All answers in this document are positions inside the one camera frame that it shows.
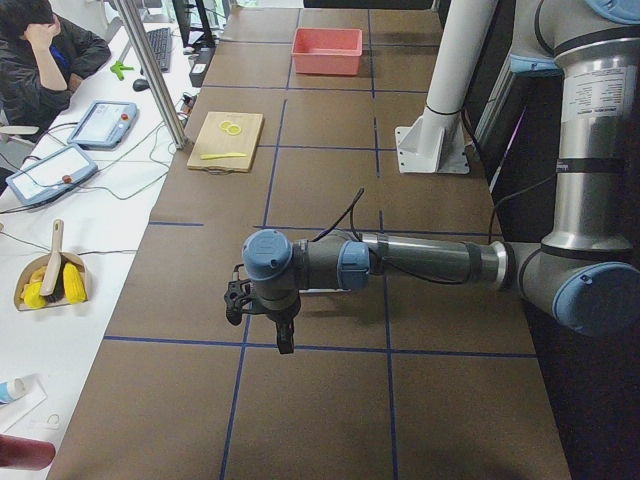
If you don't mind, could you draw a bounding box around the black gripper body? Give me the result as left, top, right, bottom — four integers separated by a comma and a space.
224, 279, 301, 326

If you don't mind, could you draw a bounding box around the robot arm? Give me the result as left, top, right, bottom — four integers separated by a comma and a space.
224, 1, 639, 354

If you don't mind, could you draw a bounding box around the yellow plastic knife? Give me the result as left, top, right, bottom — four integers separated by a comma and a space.
199, 152, 247, 161

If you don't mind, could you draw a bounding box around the wooden cutting board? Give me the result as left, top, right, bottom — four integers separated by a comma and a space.
187, 111, 264, 173

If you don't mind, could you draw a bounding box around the lemon slice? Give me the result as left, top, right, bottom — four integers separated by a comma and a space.
224, 124, 242, 136
219, 120, 236, 133

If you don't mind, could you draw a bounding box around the toy corn cob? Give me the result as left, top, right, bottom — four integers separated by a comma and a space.
63, 262, 87, 304

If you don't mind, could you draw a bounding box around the beige hand brush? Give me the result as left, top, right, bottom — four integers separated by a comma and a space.
40, 219, 64, 303

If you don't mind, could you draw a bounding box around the teach pendant far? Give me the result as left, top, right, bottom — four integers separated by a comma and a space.
67, 101, 138, 150

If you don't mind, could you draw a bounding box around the teach pendant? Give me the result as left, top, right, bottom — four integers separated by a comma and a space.
67, 101, 138, 150
6, 145, 98, 206

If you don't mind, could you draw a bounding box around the teach pendant near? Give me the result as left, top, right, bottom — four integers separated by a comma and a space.
6, 145, 98, 206

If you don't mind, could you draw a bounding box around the pink plastic bin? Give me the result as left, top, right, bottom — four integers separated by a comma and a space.
291, 28, 363, 76

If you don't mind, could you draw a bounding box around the black computer mouse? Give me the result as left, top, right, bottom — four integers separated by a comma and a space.
132, 78, 150, 92

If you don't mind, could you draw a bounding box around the green clamp toy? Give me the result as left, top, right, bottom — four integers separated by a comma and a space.
110, 60, 133, 81

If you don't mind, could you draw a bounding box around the white tube bottle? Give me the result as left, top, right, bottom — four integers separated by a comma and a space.
0, 378, 27, 406

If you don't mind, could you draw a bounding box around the black keyboard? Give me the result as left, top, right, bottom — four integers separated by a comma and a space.
146, 27, 172, 72

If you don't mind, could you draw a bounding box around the red cylinder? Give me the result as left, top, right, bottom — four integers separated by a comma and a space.
0, 435, 56, 470

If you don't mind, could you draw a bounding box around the seated person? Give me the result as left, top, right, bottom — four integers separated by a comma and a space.
1, 1, 111, 132

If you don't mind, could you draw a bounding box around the aluminium frame post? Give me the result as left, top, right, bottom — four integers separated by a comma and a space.
114, 0, 187, 150

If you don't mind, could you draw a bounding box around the white pedestal column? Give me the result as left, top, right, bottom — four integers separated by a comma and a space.
395, 0, 498, 174

